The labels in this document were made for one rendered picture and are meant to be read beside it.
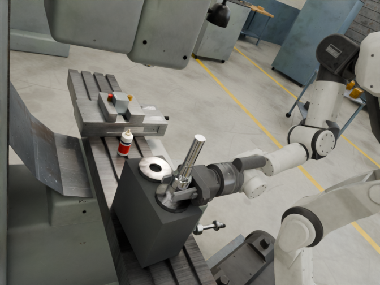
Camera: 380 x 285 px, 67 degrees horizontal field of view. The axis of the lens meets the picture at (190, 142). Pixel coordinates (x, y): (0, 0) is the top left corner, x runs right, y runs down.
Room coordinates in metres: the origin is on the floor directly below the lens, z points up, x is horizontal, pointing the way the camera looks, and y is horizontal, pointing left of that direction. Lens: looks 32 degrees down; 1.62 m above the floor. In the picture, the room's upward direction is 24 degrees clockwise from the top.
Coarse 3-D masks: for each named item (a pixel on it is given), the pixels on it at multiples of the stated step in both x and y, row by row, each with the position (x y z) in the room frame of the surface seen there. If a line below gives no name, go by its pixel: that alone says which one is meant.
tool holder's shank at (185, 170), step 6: (198, 138) 0.52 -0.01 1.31; (204, 138) 0.53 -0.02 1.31; (192, 144) 0.52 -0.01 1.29; (198, 144) 0.51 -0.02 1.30; (192, 150) 0.51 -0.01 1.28; (198, 150) 0.51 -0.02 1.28; (186, 156) 0.52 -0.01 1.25; (192, 156) 0.51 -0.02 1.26; (186, 162) 0.51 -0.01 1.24; (192, 162) 0.51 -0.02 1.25; (180, 168) 0.52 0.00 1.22; (186, 168) 0.51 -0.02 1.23; (192, 168) 0.52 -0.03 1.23; (180, 174) 0.51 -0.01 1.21; (186, 174) 0.51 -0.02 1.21
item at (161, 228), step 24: (144, 168) 0.57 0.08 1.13; (168, 168) 0.61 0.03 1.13; (120, 192) 0.57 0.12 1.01; (144, 192) 0.51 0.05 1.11; (120, 216) 0.55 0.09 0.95; (144, 216) 0.48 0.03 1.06; (168, 216) 0.47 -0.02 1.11; (192, 216) 0.50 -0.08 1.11; (144, 240) 0.46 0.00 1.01; (168, 240) 0.47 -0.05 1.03; (144, 264) 0.44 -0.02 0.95
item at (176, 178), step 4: (176, 172) 0.52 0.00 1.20; (172, 176) 0.51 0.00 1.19; (176, 176) 0.51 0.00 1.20; (176, 180) 0.50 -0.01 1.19; (180, 180) 0.50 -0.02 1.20; (184, 180) 0.51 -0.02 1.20; (188, 180) 0.51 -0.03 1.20; (180, 184) 0.50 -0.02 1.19; (184, 184) 0.50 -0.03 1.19; (188, 184) 0.51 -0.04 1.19
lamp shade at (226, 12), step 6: (216, 6) 0.98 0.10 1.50; (222, 6) 0.98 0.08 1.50; (216, 12) 0.97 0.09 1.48; (222, 12) 0.97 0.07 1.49; (228, 12) 0.99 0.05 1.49; (210, 18) 0.97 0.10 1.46; (216, 18) 0.97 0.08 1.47; (222, 18) 0.97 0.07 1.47; (228, 18) 0.99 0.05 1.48; (216, 24) 0.97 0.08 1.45; (222, 24) 0.98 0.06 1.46
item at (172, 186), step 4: (172, 180) 0.51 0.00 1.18; (168, 184) 0.52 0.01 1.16; (172, 184) 0.50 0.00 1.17; (176, 184) 0.50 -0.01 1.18; (168, 188) 0.51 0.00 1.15; (172, 188) 0.50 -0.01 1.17; (176, 188) 0.50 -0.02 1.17; (180, 188) 0.50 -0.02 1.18; (184, 188) 0.51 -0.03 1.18; (168, 192) 0.51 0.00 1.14; (172, 192) 0.50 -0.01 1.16; (168, 196) 0.50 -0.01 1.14; (176, 200) 0.50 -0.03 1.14; (180, 200) 0.51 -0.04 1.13
